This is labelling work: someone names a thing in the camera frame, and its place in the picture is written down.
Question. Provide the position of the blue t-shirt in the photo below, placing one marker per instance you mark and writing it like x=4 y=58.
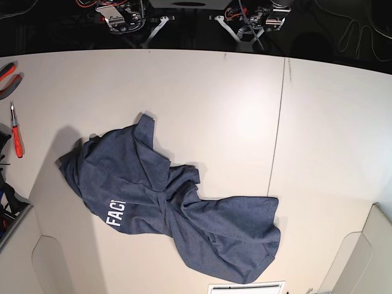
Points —
x=135 y=190

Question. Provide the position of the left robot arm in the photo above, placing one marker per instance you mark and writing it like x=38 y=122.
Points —
x=247 y=21

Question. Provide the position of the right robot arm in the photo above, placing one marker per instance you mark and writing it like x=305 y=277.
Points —
x=129 y=20

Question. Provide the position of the orange grey pliers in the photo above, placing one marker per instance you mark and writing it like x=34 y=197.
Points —
x=10 y=78

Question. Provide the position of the orange handled screwdriver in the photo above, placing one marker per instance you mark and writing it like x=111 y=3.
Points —
x=15 y=131

